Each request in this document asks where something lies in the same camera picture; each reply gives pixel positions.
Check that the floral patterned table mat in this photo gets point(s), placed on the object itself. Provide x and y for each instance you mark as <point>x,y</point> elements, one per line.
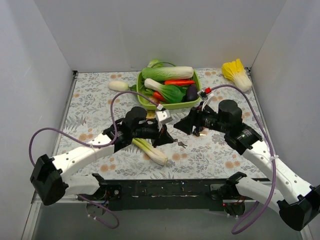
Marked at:
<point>190,157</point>

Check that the celery stalk toy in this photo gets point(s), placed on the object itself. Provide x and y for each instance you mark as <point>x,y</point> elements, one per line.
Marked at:
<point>156,155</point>

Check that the yellow white cabbage toy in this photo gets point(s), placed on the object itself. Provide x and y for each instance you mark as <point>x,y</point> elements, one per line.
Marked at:
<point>235,72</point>

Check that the bok choy toy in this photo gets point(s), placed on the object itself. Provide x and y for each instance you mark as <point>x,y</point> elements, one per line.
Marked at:
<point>172,94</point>

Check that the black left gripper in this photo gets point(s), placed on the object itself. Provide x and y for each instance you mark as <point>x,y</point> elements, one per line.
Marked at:
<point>159,133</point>

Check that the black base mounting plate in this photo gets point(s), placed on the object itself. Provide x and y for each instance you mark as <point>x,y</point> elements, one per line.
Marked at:
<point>172,194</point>

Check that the orange black padlock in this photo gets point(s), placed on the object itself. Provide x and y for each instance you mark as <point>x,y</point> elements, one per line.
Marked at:
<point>200,132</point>

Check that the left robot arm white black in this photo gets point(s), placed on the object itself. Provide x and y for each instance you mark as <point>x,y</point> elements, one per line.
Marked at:
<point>53,177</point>

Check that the green napa cabbage toy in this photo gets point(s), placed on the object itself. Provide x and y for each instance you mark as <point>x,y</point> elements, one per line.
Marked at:
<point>161,74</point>

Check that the green plastic basket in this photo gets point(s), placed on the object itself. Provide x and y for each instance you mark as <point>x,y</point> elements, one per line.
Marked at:
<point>149,106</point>

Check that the purple eggplant toy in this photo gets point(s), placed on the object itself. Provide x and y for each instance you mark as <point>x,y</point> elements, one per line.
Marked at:
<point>191,93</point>

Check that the brass silver padlock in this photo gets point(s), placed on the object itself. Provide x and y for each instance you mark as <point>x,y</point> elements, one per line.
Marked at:
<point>150,115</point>

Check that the small red chili toy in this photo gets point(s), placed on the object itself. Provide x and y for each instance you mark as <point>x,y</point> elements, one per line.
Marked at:
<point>158,96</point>

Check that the light green leaf toy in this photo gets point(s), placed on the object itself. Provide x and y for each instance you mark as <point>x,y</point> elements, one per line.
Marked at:
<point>155,63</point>

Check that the beige mushroom toy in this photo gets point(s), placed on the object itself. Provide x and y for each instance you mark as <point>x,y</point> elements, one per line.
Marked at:
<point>154,99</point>

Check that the white radish toy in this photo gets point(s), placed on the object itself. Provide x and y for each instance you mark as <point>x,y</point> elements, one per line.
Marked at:
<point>121,86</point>

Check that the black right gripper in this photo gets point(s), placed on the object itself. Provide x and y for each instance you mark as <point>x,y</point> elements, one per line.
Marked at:
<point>195,120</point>

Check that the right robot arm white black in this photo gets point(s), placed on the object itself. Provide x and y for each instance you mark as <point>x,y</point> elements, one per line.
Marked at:
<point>295,200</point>

